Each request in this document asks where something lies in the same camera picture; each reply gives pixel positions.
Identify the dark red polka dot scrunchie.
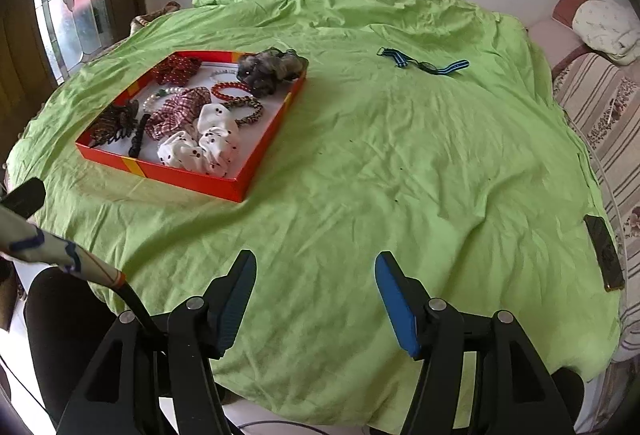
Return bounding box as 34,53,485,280
154,55,203,86

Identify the green cloth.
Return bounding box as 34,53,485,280
5,0,623,431

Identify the striped floral sofa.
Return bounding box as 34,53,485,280
525,0,640,366

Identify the person's leg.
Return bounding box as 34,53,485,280
24,267,131,435
547,365,586,416

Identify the red bead bracelet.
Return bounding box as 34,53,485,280
210,82,251,102

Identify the speckled beaded bracelet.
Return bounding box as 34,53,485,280
225,95,265,127

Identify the white folded cloth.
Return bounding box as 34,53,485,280
572,0,640,66

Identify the dark toothed hair claw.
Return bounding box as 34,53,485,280
89,99,141,148

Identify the leaded glass window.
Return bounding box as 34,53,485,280
32,0,118,83

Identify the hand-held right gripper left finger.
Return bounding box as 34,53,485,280
57,249,258,435

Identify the red shallow box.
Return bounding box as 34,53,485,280
75,50,308,204

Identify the red plaid scrunchie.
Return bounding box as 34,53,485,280
146,86,213,141

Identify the blue striped strap watch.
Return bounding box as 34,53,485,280
377,46,471,77

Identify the black cable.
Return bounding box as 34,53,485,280
235,420,381,433

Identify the patterned cushion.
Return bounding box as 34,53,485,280
131,1,181,36

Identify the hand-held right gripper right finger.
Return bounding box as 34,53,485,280
375,251,578,435

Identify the black smartphone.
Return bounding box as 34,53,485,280
584,214,626,292

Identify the person's right leg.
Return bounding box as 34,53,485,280
547,365,586,416

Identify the pearl bracelet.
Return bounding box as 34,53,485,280
142,86,183,113

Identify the black sheer dotted scrunchie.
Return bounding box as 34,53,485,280
250,46,310,98

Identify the person's left leg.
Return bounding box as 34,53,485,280
24,267,131,435

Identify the white cherry print scrunchie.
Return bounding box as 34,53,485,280
157,104,241,178

